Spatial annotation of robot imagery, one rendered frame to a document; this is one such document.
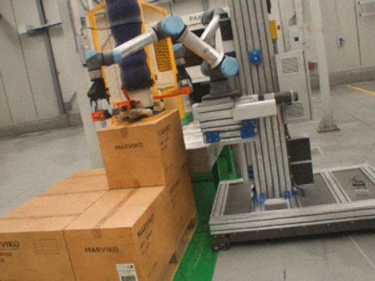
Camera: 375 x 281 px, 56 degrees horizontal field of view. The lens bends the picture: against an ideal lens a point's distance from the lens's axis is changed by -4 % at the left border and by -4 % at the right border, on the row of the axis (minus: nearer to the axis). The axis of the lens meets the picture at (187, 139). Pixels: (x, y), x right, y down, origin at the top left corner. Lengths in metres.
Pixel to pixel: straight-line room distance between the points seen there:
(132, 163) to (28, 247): 0.79
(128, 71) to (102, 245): 1.17
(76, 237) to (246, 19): 1.70
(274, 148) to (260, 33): 0.79
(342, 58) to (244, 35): 9.61
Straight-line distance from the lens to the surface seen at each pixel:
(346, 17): 12.11
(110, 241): 1.91
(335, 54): 11.98
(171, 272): 2.41
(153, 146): 2.29
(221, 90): 2.34
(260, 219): 2.45
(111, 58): 2.05
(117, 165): 2.42
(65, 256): 2.09
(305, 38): 11.56
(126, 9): 2.53
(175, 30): 2.11
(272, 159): 2.62
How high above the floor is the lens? 1.24
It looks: 11 degrees down
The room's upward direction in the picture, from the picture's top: 10 degrees counter-clockwise
